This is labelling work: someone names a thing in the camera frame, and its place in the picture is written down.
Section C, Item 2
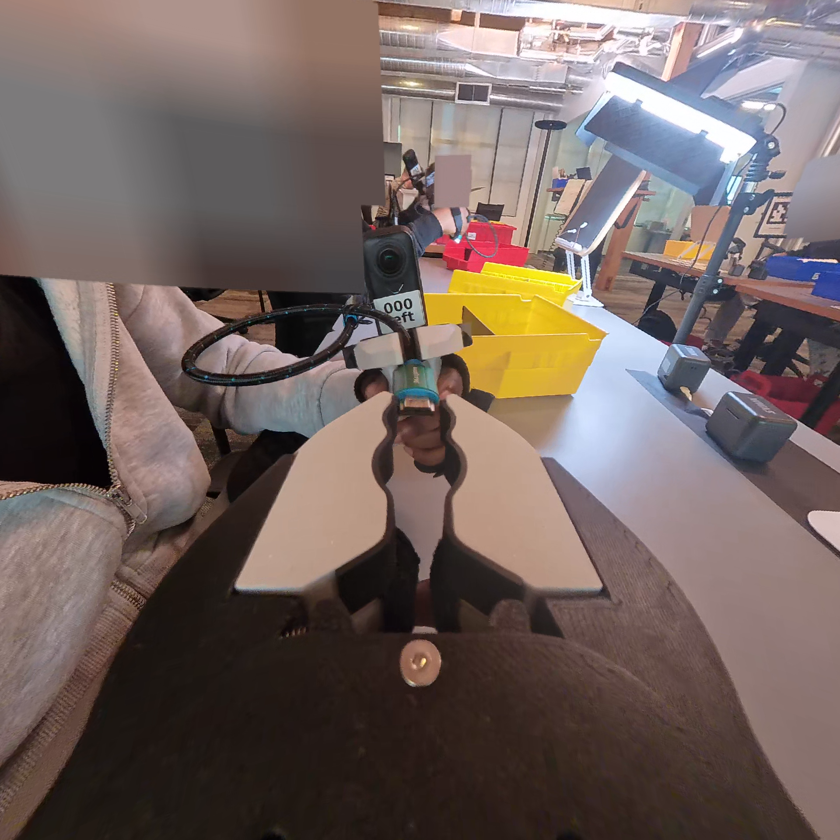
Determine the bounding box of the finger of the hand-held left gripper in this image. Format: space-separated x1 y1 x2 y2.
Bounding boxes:
413 326 472 361
353 331 411 371

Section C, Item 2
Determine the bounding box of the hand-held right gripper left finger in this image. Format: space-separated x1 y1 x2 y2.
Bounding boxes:
234 392 399 598

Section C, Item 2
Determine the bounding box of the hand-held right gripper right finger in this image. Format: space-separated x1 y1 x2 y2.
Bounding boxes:
443 395 603 598

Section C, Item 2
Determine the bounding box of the black braided hdmi cable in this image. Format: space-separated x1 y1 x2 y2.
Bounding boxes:
182 304 442 417

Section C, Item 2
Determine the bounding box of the person's left forearm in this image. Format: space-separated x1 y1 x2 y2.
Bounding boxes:
190 331 365 437

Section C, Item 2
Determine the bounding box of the person's left hand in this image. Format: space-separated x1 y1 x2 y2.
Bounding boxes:
356 357 471 478

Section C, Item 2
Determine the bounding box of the black floor lamp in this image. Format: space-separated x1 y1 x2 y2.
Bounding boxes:
535 120 568 253

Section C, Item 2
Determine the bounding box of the black board on stand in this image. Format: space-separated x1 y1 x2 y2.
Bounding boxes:
554 161 647 308

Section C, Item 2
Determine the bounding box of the grey weight block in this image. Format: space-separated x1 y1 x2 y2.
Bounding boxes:
658 343 713 395
705 392 798 463

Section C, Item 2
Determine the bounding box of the black light stand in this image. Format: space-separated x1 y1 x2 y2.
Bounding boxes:
672 101 785 345

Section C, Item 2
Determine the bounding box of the led light panel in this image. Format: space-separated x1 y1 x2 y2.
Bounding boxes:
576 71 765 198

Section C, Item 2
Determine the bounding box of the cardboard box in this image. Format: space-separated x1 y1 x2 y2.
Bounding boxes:
689 205 732 245

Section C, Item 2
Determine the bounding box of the red bag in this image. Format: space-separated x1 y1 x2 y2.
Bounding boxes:
731 371 840 421

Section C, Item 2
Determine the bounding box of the wooden workbench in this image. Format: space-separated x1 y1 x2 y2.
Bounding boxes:
623 249 840 427

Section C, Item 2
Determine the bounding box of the blue plastic bin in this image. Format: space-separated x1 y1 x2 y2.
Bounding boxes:
764 255 840 299

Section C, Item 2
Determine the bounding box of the teal cable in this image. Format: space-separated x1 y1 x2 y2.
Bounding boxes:
459 213 501 261

